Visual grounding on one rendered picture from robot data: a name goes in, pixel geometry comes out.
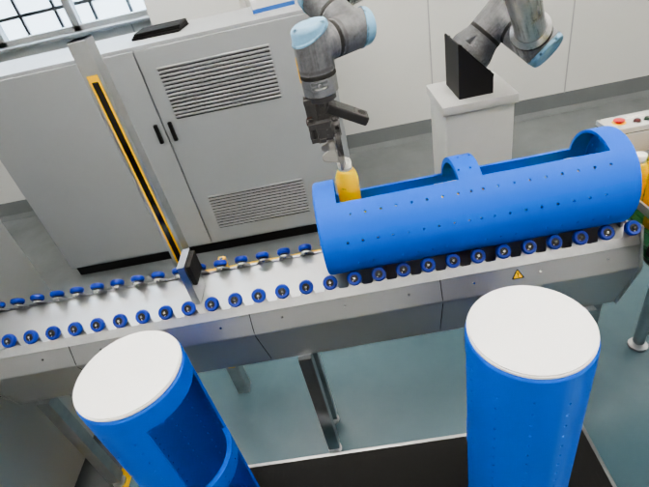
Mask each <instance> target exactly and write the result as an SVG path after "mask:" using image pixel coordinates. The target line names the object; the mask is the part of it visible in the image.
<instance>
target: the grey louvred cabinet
mask: <svg viewBox="0 0 649 487"><path fill-rule="evenodd" d="M308 18H311V17H310V16H309V15H308V14H305V13H304V12H303V9H302V8H301V7H300V6H299V5H298V3H297V0H295V6H293V7H290V8H286V9H282V10H278V11H274V12H270V13H266V14H259V15H255V16H254V14H253V12H252V9H251V7H247V8H243V9H238V10H234V11H230V12H226V13H221V14H213V15H209V16H204V17H200V18H196V19H191V20H188V21H187V22H188V23H189V24H188V25H186V26H185V27H184V28H183V29H182V30H181V31H180V32H176V33H171V34H166V35H161V36H156V37H151V38H147V39H142V40H137V41H132V40H131V39H133V35H134V34H135V33H136V32H135V33H131V34H126V35H122V36H118V37H114V38H109V39H105V40H100V41H96V42H95V43H96V45H97V47H98V49H99V52H100V55H101V57H102V59H103V61H104V63H105V66H106V67H107V69H108V71H109V73H110V76H111V78H112V80H113V82H114V84H115V86H116V89H117V91H118V93H119V95H120V97H121V100H122V102H123V104H124V106H125V108H126V111H127V114H128V116H129V118H130V120H131V122H132V124H133V126H134V128H135V130H136V133H137V135H138V137H139V139H140V141H141V144H142V146H143V148H144V150H145V152H146V155H147V157H148V159H149V161H150V163H151V165H152V168H153V169H154V171H155V174H156V177H157V179H158V181H159V183H160V185H161V188H162V190H163V192H164V194H165V196H166V198H167V201H168V203H169V205H170V207H171V209H172V212H173V214H174V216H175V218H176V220H177V222H178V224H179V226H180V228H181V230H182V232H183V236H184V238H185V240H186V242H187V245H188V247H189V249H190V251H192V250H195V253H196V254H198V253H203V252H209V251H214V250H219V249H224V248H230V247H235V246H240V245H246V244H255V243H260V242H266V241H271V240H276V239H282V238H287V237H292V236H297V235H303V234H308V233H313V232H318V228H317V222H316V218H315V211H314V204H313V196H312V185H313V184H314V183H319V182H324V181H329V180H333V182H334V185H335V189H336V193H338V191H337V186H336V182H335V175H336V171H337V169H338V165H337V162H325V161H323V155H324V154H325V152H323V151H322V146H323V145H324V144H325V143H326V142H325V143H321V144H320V143H316V144H312V140H311V138H310V132H309V128H308V127H307V124H308V122H307V124H306V119H307V116H306V112H305V108H304V105H303V98H302V97H304V94H303V90H302V86H301V81H300V76H299V72H298V68H297V63H296V56H295V52H294V49H293V47H292V38H291V30H292V28H293V27H294V26H295V25H296V24H298V23H299V22H301V21H303V20H306V19H308ZM0 160H1V162H2V163H3V165H4V166H5V168H6V169H7V171H8V172H9V174H10V175H11V177H12V178H13V180H14V182H15V183H16V185H17V186H18V188H19V189H20V191H21V192H22V194H23V195H24V197H25V198H26V200H27V201H28V203H29V204H30V206H31V207H32V209H33V210H34V212H35V213H36V215H37V216H38V218H39V219H40V221H41V222H42V224H43V226H44V227H45V229H46V230H47V232H48V233H49V235H50V236H51V238H52V239H53V241H54V242H55V243H56V244H57V246H58V247H59V249H60V250H61V252H62V253H63V255H64V256H65V258H66V259H67V261H68V262H69V264H70V265H71V267H72V268H74V269H78V271H79V272H80V274H81V275H82V274H88V273H93V272H103V271H108V270H114V269H118V268H124V267H129V266H135V265H140V264H146V263H151V262H155V261H161V260H166V259H172V257H171V255H170V253H169V251H168V249H167V247H166V245H165V243H164V241H163V239H162V238H161V236H160V234H159V232H158V230H157V228H156V226H155V223H154V221H153V219H152V217H151V215H150V213H149V211H148V209H147V207H146V205H145V203H144V201H143V199H142V197H141V194H140V192H139V190H138V188H137V186H136V184H135V182H134V181H133V179H132V177H131V175H130V173H129V171H128V169H127V166H126V164H125V162H124V160H123V158H122V156H121V154H120V152H119V150H118V148H117V146H116V144H115V142H114V140H113V138H112V136H111V134H110V132H109V130H108V127H107V125H106V123H105V122H104V120H103V118H102V116H101V114H100V112H99V109H98V107H97V105H96V103H95V101H94V99H93V97H92V95H91V93H90V91H89V89H88V87H87V85H86V83H85V81H84V79H83V77H82V75H81V73H80V71H79V69H78V67H77V65H76V64H75V61H74V59H73V57H72V55H71V52H70V50H69V48H68V47H67V48H62V49H58V50H53V51H49V52H45V53H41V54H36V55H32V56H27V57H23V58H19V59H14V60H11V61H6V62H2V63H0Z"/></svg>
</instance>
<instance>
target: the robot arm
mask: <svg viewBox="0 0 649 487"><path fill-rule="evenodd" d="M361 1H363V0H297V3H298V5H299V6H300V7H301V8H302V9H303V12H304V13H305V14H308V15H309V16H310V17H311V18H308V19H306V20H303V21H301V22H299V23H298V24H296V25H295V26H294V27H293V28H292V30H291V38H292V47H293V49H294V52H295V56H296V63H297V68H298V72H299V76H300V81H301V86H302V90H303V94H304V97H302V98H303V105H304V108H305V112H306V116H307V119H306V124H307V122H308V124H307V127H308V128H309V132H310V138H311V140H312V144H316V143H320V144H321V143H325V142H326V143H325V144H324V145H323V146H322V151H323V152H325V154H324V155H323V161H325V162H338V163H340V165H341V170H344V168H345V166H346V161H345V155H344V150H343V145H342V140H341V135H342V132H341V127H340V121H339V118H342V119H345V120H348V121H351V122H354V123H357V124H360V125H362V126H367V124H368V122H369V116H368V112H367V111H365V110H363V109H360V108H357V107H354V106H351V105H348V104H345V103H342V102H340V101H337V100H334V99H335V98H336V92H337V91H338V89H339V86H338V80H337V75H336V69H335V64H334V60H335V59H337V58H339V57H342V56H344V55H347V54H349V53H351V52H354V51H356V50H358V49H360V48H364V47H365V46H366V45H369V44H370V43H372V42H373V41H374V39H375V37H376V34H377V24H376V20H375V17H374V15H373V13H372V12H371V10H370V9H369V8H367V7H365V6H359V7H358V8H355V7H354V6H353V5H355V4H357V3H359V2H361ZM453 40H454V41H455V42H457V43H458V44H459V45H462V47H463V48H464V49H465V50H466V51H467V52H469V53H470V54H471V55H472V56H473V57H474V58H476V59H477V60H478V61H479V62H480V63H481V64H483V65H484V66H485V67H487V66H488V65H489V64H490V62H491V60H492V58H493V56H494V52H495V50H496V49H497V47H498V46H499V45H500V44H501V43H503V44H504V45H505V46H507V47H508V48H509V49H510V50H512V51H513V52H514V53H515V54H517V55H518V56H519V57H520V58H522V59H523V60H524V61H525V62H526V63H527V65H530V66H531V67H533V68H537V67H539V66H541V65H542V64H543V63H545V62H546V61H547V60H548V59H549V58H550V57H551V55H552V54H553V53H554V51H555V50H556V49H557V48H558V47H559V46H560V44H561V43H562V41H563V35H562V34H561V33H560V31H558V30H556V29H555V28H554V27H553V26H552V21H551V18H550V16H549V15H548V14H547V13H546V12H545V10H544V4H543V0H489V2H488V3H487V4H486V5H485V7H484V8H483V9H482V10H481V12H480V13H479V14H478V15H477V16H476V17H475V18H474V19H473V21H472V22H471V23H470V24H469V25H468V26H467V27H466V28H465V29H464V30H462V31H461V32H459V33H458V34H456V35H455V36H454V38H453ZM334 136H335V140H334ZM326 140H327V141H326Z"/></svg>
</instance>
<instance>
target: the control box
mask: <svg viewBox="0 0 649 487"><path fill-rule="evenodd" d="M642 114H643V115H642ZM645 114H646V115H645ZM636 115H637V116H636ZM638 115H639V116H638ZM631 116H632V117H631ZM645 116H649V110H646V111H641V112H636V113H632V114H627V115H621V116H616V117H611V118H606V119H602V120H597V121H596V128H598V127H604V126H611V127H615V128H618V129H620V130H621V131H623V132H624V133H625V134H626V135H627V136H628V138H629V139H630V140H631V142H632V143H633V145H634V147H635V150H636V151H637V152H641V151H646V150H649V120H644V117H645ZM625 117H627V118H625ZM629 117H630V118H629ZM615 118H624V119H625V120H626V121H625V122H624V123H622V124H616V123H614V122H613V119H615ZM634 118H640V119H641V122H634Z"/></svg>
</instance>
